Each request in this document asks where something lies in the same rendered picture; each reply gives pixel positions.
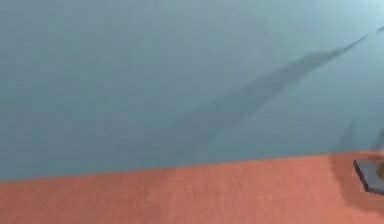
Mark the grey flat square base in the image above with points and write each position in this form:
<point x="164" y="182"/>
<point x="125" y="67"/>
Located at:
<point x="369" y="176"/>

